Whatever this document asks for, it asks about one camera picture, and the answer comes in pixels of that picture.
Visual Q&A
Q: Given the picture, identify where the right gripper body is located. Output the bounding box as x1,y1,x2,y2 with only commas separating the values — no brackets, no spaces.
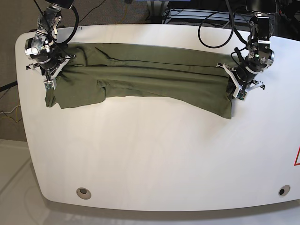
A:
25,55,76,82

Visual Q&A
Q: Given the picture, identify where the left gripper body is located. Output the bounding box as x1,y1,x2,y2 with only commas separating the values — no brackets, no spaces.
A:
217,63,265,94

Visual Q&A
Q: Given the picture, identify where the olive green T-shirt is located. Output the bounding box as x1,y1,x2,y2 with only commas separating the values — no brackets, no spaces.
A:
45,43,233,119

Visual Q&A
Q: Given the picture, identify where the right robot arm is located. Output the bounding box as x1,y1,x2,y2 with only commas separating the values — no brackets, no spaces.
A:
24,0,79,89

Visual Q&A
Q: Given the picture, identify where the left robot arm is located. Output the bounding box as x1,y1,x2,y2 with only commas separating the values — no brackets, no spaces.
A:
197,0,277,100

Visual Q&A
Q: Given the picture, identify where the black bar under table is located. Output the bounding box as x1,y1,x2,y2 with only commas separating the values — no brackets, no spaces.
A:
0,81,18,92

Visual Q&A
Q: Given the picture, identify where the red triangle warning sticker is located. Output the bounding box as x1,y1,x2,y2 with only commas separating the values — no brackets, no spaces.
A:
294,148,300,166

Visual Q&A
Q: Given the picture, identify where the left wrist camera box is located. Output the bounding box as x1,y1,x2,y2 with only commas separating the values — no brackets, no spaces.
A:
236,90,247,101

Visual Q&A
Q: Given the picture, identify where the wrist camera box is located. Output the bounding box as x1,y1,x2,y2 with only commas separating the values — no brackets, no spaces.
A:
44,79,57,90
236,90,247,101

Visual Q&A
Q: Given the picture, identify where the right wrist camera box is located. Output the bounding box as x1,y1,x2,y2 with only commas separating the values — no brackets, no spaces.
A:
44,79,57,90

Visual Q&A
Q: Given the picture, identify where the yellow floor cable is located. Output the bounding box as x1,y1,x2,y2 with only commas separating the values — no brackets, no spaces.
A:
0,105,22,123

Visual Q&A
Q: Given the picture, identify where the grey aluminium frame rail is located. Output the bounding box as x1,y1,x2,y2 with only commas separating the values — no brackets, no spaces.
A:
161,8,254,26

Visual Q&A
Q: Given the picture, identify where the right table cable grommet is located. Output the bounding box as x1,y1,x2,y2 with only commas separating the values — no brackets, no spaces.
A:
278,185,291,196

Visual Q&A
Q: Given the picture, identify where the table cable grommet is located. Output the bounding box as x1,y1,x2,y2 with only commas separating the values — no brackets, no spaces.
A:
278,185,291,196
76,187,91,200

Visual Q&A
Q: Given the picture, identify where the left table cable grommet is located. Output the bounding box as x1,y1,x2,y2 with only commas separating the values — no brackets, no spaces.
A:
76,187,91,200

